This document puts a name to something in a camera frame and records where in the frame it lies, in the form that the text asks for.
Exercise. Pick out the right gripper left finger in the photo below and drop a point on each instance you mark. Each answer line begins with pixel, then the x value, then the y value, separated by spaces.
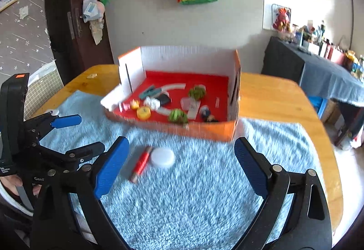
pixel 54 223

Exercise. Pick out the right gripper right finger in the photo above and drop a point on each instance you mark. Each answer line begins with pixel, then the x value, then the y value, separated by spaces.
pixel 308 224

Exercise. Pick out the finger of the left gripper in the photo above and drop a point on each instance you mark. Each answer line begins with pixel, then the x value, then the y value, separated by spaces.
pixel 66 121
pixel 83 154

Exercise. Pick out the pink yellow small figurine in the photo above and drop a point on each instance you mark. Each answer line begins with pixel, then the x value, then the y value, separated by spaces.
pixel 132 105

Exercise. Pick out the red thread spool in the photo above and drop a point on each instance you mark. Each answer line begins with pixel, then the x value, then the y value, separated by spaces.
pixel 140 164

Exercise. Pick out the yellow bottle cap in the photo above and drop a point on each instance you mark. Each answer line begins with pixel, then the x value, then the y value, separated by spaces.
pixel 143 113

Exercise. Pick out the black white cloth roll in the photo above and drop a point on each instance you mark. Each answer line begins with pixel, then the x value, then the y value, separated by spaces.
pixel 155 103

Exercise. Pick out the teal clothespin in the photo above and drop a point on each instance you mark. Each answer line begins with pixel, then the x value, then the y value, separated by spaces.
pixel 150 92

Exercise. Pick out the dark green yarn ball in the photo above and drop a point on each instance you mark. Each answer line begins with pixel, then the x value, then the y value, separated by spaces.
pixel 178 116

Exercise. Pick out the clear plastic case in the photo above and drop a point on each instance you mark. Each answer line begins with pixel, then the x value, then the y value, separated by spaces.
pixel 188 103

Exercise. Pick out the boy figurine blue outfit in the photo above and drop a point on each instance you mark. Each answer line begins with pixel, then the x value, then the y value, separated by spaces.
pixel 207 115

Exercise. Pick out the light green yarn ball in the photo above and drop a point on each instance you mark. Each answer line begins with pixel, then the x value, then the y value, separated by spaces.
pixel 197 92

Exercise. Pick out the person left hand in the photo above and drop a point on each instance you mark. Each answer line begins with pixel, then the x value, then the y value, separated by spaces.
pixel 10 184

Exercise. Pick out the white round jar lid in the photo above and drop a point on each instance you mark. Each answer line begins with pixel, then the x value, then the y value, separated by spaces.
pixel 162 157

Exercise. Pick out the dark wooden door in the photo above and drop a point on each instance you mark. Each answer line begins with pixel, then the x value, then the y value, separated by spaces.
pixel 71 39

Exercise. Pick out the light blue towel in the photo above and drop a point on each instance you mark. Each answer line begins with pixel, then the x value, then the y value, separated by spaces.
pixel 204 201

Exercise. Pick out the plastic bag on door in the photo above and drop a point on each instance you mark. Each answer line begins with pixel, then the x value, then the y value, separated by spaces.
pixel 93 10

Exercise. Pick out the orange cardboard box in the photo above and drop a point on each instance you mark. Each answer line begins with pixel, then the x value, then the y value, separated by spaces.
pixel 176 69

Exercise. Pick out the blue covered side table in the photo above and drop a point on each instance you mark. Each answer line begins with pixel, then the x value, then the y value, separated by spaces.
pixel 318 77

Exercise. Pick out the red plush doll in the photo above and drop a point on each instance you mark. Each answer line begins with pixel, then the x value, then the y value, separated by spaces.
pixel 282 21

